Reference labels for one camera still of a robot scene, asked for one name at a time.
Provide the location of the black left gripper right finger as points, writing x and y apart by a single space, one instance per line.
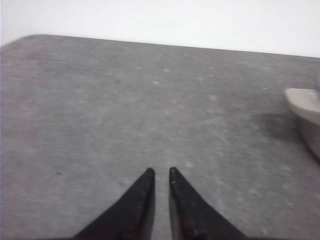
191 217

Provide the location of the stainless steel pot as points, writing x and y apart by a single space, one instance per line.
304 103

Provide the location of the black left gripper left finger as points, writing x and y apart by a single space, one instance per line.
131 217

